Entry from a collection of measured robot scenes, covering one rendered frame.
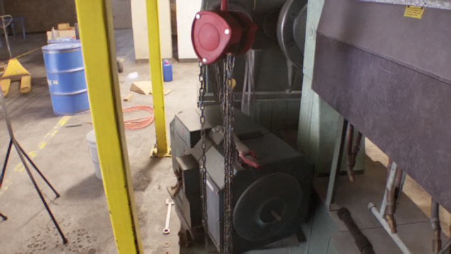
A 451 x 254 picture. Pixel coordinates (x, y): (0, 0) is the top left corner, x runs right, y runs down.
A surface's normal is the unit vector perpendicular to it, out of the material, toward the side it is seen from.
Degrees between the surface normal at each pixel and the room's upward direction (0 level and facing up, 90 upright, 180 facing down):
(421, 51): 78
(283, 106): 90
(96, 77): 90
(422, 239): 0
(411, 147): 90
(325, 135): 72
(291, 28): 90
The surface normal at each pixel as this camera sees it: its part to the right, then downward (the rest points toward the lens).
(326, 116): 0.09, 0.09
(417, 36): -0.97, -0.15
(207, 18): -0.59, 0.32
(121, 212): 0.10, 0.39
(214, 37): -0.41, 0.33
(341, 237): 0.00, -0.92
